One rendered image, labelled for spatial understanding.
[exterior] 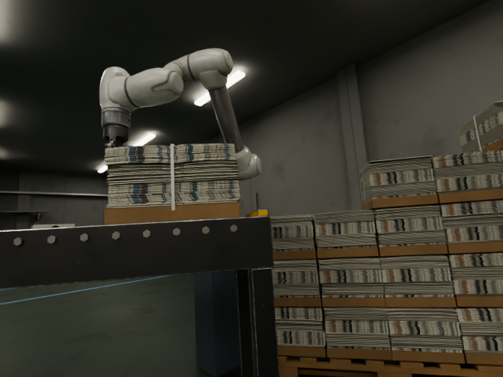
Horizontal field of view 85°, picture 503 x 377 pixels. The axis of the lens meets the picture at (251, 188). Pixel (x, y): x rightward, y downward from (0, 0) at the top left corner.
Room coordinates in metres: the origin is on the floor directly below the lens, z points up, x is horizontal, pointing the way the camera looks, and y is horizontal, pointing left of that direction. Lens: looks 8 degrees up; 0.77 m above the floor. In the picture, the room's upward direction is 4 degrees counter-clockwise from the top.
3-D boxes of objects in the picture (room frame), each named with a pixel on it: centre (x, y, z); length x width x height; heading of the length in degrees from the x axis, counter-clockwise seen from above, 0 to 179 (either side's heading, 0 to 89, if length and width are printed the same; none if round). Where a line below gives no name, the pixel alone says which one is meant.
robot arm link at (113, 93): (0.89, 0.43, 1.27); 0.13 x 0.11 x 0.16; 75
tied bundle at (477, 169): (1.44, -1.05, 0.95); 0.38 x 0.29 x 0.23; 166
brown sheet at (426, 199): (1.50, -0.77, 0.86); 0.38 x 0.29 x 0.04; 166
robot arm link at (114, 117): (0.89, 0.44, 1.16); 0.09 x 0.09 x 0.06
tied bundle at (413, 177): (1.51, -0.77, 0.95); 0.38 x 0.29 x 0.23; 166
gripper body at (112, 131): (0.89, 0.44, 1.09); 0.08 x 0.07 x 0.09; 8
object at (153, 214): (0.91, 0.35, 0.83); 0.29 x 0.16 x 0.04; 5
